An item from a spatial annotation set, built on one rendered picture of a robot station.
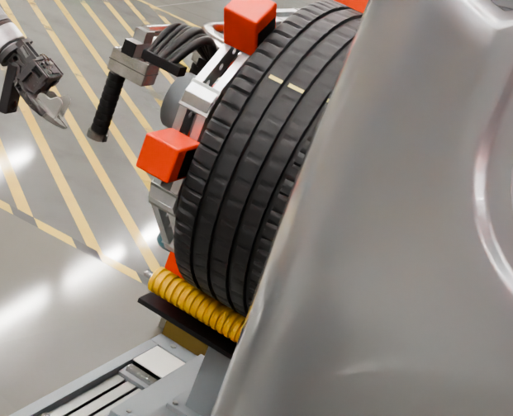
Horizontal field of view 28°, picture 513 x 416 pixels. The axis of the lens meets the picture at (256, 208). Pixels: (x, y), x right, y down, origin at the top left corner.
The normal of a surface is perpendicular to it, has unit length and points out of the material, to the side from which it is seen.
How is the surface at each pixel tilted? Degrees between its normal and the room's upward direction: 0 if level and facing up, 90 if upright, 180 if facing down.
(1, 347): 0
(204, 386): 90
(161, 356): 0
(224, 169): 84
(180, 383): 0
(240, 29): 125
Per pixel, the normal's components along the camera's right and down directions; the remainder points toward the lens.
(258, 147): -0.32, -0.08
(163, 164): -0.44, 0.18
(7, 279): 0.35, -0.87
